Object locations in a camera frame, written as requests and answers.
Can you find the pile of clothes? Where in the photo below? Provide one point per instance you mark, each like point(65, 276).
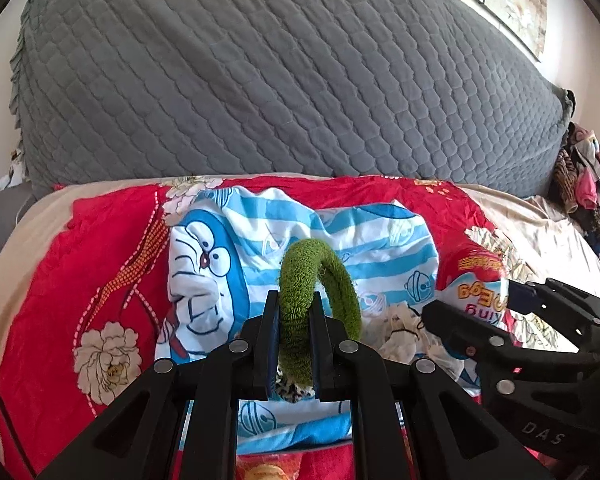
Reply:
point(585, 185)

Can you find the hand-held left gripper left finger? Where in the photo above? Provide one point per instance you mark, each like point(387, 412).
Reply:
point(273, 340)

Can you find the beige bedsheet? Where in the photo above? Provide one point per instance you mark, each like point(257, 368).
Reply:
point(545, 230)

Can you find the leopard print scrunchie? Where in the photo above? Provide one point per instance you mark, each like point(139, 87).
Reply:
point(292, 394)

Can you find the red and blue plastic egg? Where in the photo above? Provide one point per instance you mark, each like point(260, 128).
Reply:
point(472, 285)

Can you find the grey quilted headboard cover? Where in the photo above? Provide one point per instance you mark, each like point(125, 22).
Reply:
point(280, 75)

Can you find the sheer pink scrunchie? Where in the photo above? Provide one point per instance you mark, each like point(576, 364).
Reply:
point(395, 320)

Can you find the blue striped cartoon cloth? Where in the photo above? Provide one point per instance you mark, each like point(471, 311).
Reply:
point(220, 310)

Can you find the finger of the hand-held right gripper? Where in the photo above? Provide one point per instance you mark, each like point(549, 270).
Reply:
point(520, 297)
point(460, 335)

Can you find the framed wall picture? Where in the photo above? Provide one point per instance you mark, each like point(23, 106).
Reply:
point(510, 0)

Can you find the grey nightstand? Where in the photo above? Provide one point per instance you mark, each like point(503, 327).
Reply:
point(0, 220)

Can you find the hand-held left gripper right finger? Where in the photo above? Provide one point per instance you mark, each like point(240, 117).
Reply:
point(316, 340)

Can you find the red floral bedsheet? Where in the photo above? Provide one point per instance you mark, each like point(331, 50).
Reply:
point(55, 285)

